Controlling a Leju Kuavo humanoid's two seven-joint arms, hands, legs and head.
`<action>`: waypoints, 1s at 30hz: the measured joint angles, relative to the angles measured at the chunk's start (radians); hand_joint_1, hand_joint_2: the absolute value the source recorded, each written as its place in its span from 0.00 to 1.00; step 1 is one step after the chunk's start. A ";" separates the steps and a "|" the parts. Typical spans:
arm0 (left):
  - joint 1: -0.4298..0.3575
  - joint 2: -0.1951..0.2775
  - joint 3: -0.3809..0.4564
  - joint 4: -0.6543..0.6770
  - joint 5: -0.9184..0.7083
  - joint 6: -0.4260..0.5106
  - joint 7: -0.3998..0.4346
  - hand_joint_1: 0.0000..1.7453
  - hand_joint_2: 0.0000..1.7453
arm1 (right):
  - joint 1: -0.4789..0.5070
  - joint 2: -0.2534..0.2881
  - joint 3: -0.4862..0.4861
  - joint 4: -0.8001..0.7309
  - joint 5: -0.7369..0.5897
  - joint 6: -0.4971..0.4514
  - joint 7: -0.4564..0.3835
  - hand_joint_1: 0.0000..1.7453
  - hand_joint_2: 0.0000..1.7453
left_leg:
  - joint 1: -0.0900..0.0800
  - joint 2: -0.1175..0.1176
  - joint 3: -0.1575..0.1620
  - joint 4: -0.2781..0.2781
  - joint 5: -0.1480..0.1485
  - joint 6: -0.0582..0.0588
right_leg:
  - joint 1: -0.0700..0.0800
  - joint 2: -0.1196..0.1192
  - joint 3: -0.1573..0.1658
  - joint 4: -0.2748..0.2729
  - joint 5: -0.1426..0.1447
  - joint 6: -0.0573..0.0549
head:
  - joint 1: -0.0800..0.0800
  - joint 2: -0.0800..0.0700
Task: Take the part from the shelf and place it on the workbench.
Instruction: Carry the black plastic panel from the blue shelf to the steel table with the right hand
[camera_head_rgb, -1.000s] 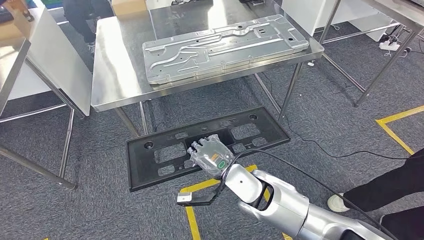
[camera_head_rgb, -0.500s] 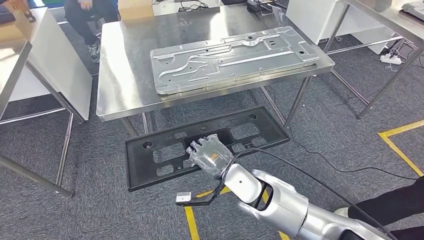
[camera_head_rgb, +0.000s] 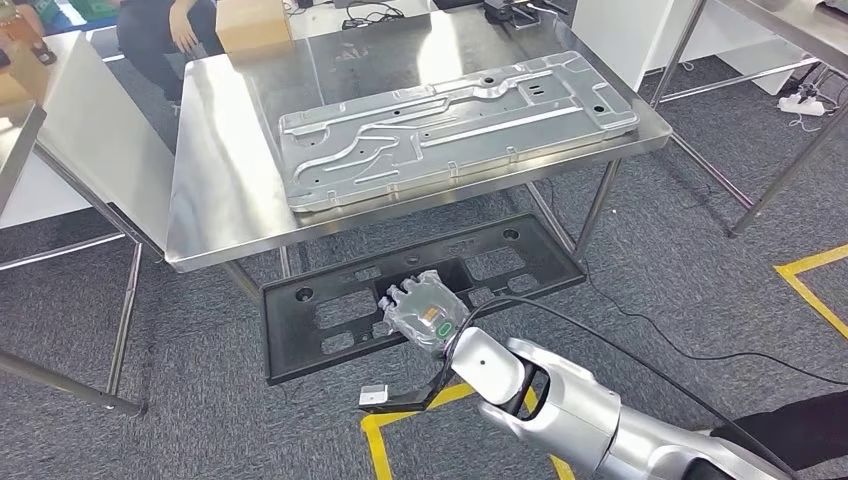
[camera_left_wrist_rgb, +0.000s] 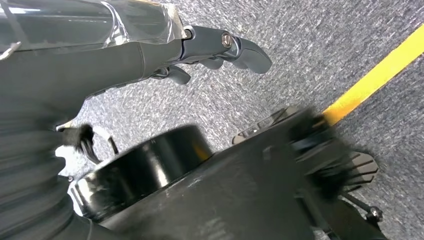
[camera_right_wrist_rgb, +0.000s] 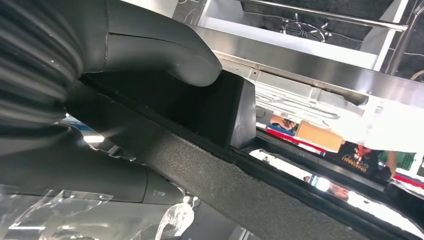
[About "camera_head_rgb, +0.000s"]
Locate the stainless steel table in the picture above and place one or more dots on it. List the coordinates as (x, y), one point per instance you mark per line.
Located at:
(16, 139)

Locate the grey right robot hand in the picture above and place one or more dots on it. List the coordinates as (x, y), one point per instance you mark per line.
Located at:
(427, 314)

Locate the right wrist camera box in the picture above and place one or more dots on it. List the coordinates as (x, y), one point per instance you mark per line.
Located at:
(373, 395)

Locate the person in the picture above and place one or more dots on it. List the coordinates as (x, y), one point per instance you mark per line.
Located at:
(795, 430)
(142, 40)

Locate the black plastic frame part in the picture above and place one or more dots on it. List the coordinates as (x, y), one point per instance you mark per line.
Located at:
(288, 331)

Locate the green crate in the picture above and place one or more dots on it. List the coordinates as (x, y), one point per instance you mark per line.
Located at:
(93, 8)

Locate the cardboard box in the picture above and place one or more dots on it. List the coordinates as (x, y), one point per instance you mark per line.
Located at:
(252, 26)

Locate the steel frame table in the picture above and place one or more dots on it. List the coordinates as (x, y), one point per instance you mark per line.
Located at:
(795, 26)

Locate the white power strip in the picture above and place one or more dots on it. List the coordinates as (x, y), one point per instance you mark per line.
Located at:
(802, 104)

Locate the stainless steel workbench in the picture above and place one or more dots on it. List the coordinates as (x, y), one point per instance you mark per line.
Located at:
(218, 166)

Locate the white cabinet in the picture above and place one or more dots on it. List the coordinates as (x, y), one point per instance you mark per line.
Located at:
(616, 33)

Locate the grey side table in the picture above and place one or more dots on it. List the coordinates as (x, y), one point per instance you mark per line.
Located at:
(106, 132)

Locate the stamped metal panel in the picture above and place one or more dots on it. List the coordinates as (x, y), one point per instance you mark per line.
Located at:
(464, 132)

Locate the black desk device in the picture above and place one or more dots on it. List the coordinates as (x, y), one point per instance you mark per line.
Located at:
(517, 12)

